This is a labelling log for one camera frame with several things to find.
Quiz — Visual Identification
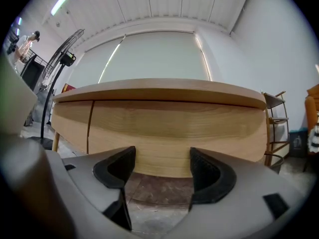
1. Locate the orange sofa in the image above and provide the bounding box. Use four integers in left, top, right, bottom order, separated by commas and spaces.
303, 83, 319, 173

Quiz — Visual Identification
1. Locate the grey roller blind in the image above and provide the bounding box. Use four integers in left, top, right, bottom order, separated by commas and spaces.
98, 31, 213, 84
66, 36, 125, 88

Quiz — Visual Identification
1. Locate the black white striped blanket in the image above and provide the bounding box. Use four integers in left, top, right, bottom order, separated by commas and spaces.
308, 111, 319, 154

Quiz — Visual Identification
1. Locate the black standing fan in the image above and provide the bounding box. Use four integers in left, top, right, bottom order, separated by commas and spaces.
24, 28, 85, 150

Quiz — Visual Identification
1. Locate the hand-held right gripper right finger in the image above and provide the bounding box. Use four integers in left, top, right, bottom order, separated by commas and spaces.
171, 146, 308, 239

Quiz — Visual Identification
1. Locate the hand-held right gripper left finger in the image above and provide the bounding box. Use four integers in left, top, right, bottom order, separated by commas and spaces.
61, 145, 137, 232

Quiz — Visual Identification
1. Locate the wooden metal shelf rack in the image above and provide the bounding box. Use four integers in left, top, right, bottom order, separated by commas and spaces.
261, 91, 291, 168

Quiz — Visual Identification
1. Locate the narrow wooden drawer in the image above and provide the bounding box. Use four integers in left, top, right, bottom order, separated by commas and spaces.
51, 101, 94, 154

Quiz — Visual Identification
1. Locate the ceiling tube light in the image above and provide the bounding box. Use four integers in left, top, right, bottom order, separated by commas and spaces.
51, 0, 72, 16

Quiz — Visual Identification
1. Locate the wooden coffee table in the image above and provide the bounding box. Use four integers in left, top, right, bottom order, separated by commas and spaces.
51, 78, 273, 179

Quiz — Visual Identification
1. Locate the black cabinet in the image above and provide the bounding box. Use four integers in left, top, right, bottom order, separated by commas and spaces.
20, 56, 50, 92

